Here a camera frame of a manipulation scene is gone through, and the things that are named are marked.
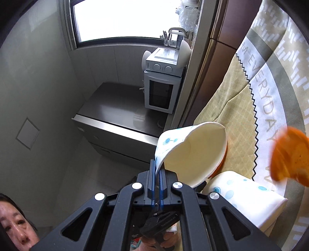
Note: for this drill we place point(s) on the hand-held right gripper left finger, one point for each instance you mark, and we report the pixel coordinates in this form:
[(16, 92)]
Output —
[(152, 185)]

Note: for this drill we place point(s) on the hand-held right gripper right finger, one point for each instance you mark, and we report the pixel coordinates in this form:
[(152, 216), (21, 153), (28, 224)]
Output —
[(161, 193)]

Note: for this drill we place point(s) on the blue dotted paper cup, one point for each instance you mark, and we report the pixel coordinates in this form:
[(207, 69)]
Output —
[(248, 193), (193, 154)]

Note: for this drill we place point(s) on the person's left hand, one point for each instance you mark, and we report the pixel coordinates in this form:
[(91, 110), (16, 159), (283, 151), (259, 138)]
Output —
[(170, 241)]

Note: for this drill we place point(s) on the grey refrigerator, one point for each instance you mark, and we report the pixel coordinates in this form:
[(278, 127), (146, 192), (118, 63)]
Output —
[(115, 106)]

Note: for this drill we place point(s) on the yellow tablecloth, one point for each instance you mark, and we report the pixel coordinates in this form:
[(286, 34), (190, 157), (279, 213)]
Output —
[(224, 108)]

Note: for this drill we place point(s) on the white microwave oven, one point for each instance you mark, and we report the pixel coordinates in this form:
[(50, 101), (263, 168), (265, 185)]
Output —
[(157, 74)]

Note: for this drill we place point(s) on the white round dish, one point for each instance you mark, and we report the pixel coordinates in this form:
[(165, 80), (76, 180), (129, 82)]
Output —
[(146, 60)]

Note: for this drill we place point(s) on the orange peel piece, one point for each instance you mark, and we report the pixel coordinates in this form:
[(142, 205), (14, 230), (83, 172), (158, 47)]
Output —
[(289, 154)]

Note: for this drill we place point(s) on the white bowl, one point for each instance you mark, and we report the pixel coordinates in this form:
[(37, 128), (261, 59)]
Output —
[(184, 53)]

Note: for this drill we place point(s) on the person's face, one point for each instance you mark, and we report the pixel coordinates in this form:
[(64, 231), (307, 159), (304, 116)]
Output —
[(17, 224)]

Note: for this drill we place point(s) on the brown kitchen counter cabinet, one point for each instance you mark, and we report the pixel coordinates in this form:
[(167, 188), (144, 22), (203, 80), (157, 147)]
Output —
[(217, 60)]

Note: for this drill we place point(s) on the grey white printed mat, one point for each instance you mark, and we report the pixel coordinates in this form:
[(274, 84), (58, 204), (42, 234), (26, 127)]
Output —
[(265, 91)]

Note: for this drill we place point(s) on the kitchen window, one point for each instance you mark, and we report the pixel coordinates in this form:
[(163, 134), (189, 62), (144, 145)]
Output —
[(120, 19)]

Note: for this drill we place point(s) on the clear plastic bags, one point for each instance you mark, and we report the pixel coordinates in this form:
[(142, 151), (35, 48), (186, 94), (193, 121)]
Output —
[(189, 14)]

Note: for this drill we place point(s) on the white wall access panel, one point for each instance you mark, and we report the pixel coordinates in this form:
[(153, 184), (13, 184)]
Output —
[(27, 134)]

